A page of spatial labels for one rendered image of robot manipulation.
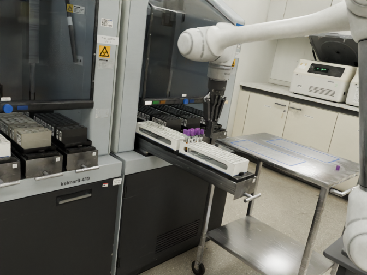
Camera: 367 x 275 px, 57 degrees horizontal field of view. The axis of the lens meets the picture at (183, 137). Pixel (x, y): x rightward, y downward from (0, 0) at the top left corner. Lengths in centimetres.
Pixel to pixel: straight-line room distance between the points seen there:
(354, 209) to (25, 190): 106
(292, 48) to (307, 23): 333
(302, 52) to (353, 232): 363
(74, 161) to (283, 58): 355
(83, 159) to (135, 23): 61
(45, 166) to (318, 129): 285
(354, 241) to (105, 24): 113
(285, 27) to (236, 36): 15
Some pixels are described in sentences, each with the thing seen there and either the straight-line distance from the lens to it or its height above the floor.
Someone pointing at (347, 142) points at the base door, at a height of 57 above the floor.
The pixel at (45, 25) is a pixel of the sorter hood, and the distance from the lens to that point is 131.
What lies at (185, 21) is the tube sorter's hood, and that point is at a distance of 170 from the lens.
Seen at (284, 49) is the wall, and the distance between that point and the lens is 454.
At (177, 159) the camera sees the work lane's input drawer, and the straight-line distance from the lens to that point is 144.
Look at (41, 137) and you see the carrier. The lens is 137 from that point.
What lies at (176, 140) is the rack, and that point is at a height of 86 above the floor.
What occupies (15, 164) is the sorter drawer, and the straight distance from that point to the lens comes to 129.
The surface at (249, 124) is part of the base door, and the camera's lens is 403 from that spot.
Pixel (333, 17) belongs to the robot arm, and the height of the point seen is 140.
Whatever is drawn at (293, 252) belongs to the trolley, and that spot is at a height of 28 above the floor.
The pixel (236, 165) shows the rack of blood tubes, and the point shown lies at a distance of 127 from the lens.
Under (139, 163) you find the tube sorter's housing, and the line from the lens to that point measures 157.
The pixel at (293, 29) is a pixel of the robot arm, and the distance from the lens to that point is 116.
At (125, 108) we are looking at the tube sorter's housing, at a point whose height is 95.
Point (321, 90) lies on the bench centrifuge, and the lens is 362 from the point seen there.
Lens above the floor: 128
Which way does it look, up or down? 16 degrees down
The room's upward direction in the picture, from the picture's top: 8 degrees clockwise
